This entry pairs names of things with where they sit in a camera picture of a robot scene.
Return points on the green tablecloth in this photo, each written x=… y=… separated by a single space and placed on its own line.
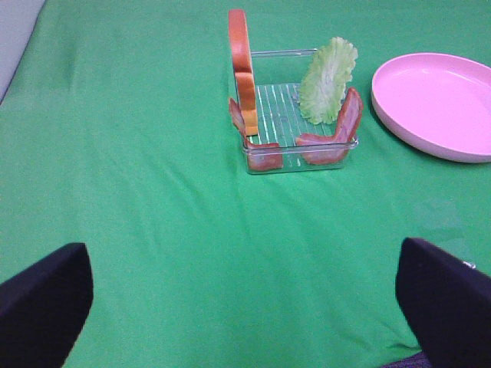
x=115 y=132

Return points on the green lettuce leaf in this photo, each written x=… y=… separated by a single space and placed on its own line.
x=324 y=85

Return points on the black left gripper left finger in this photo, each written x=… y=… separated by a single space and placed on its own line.
x=44 y=308

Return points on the pink plate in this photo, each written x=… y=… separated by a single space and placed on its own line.
x=437 y=103

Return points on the bacon strip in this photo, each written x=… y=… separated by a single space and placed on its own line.
x=348 y=121
x=260 y=157

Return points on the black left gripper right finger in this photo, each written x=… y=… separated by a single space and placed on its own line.
x=446 y=304

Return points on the bread slice with crust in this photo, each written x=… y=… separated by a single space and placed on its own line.
x=242 y=69

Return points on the clear left plastic container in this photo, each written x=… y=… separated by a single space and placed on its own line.
x=277 y=76

